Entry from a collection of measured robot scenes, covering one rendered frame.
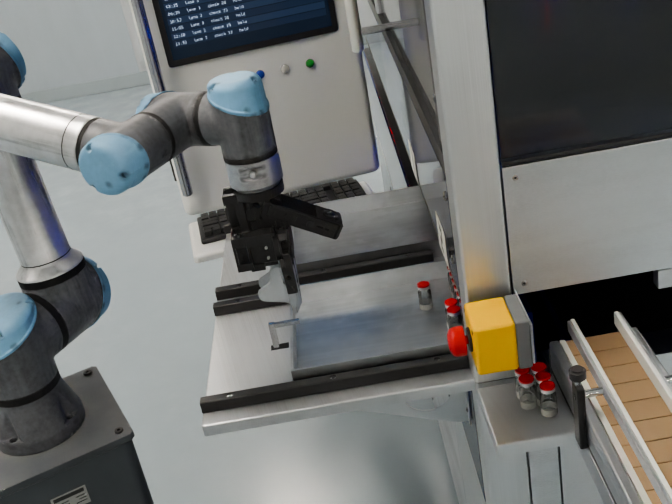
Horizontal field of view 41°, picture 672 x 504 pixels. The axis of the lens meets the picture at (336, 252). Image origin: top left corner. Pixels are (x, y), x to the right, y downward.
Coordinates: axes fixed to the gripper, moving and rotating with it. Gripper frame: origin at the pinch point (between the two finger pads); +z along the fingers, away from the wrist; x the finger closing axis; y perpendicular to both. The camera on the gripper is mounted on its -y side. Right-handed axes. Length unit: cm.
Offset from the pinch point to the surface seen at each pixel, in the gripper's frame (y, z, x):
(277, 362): 5.6, 11.4, -2.9
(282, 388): 4.4, 9.4, 7.3
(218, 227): 21, 16, -71
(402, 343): -14.3, 11.2, -1.8
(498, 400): -25.5, 11.4, 16.1
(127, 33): 129, 60, -543
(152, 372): 68, 99, -147
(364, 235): -11.6, 11.1, -42.4
